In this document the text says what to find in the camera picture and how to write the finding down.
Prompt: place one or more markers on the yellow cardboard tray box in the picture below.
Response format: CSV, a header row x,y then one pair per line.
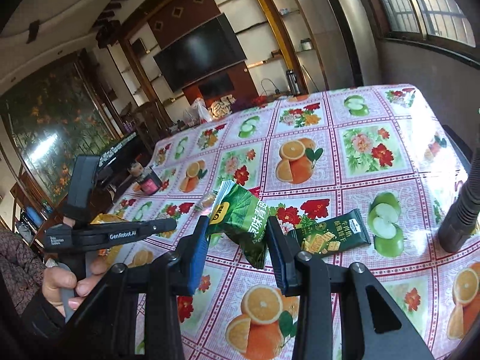
x,y
108,251

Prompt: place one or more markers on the floral fruit tablecloth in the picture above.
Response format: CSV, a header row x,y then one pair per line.
x,y
378,149

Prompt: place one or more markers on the white tower air conditioner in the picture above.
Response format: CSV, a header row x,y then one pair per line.
x,y
358,38

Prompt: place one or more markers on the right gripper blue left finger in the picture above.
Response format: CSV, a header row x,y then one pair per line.
x,y
192,252

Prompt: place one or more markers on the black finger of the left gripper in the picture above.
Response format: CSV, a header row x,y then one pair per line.
x,y
121,233

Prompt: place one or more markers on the white plastic bag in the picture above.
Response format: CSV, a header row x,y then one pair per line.
x,y
196,113

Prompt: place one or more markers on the person's left hand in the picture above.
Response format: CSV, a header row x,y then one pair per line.
x,y
56,278

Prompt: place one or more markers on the floral wall painting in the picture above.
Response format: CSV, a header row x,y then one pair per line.
x,y
54,115

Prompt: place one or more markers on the black flashlight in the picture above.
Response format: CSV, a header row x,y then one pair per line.
x,y
460,221

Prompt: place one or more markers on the window with grille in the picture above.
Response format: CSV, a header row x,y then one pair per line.
x,y
440,23

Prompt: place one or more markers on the dark green biscuit packet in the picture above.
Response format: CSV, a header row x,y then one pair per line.
x,y
332,236

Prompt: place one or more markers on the dark wooden chair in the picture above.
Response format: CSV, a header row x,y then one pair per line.
x,y
156,127

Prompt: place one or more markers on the dark jar with pink label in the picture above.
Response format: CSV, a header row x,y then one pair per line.
x,y
148,181

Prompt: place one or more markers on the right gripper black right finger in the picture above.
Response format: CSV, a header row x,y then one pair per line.
x,y
297,272

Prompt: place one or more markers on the wall television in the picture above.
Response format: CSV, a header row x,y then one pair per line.
x,y
206,49

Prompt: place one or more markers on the green pea snack bag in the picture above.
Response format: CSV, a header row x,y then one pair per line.
x,y
242,217

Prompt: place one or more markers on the black piano table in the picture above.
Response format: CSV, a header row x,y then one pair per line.
x,y
113,165

